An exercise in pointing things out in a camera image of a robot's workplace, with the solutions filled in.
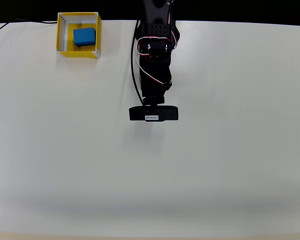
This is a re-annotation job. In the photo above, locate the blue block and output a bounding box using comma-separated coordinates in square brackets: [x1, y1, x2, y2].
[72, 27, 96, 49]

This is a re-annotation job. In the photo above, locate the yellow open box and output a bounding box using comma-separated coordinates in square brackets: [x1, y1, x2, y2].
[55, 11, 102, 60]

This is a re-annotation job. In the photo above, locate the black webcam with white label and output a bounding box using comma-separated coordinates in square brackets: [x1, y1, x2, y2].
[128, 96, 180, 123]

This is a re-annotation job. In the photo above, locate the red white servo wire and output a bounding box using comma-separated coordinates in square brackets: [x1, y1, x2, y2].
[135, 0, 179, 86]

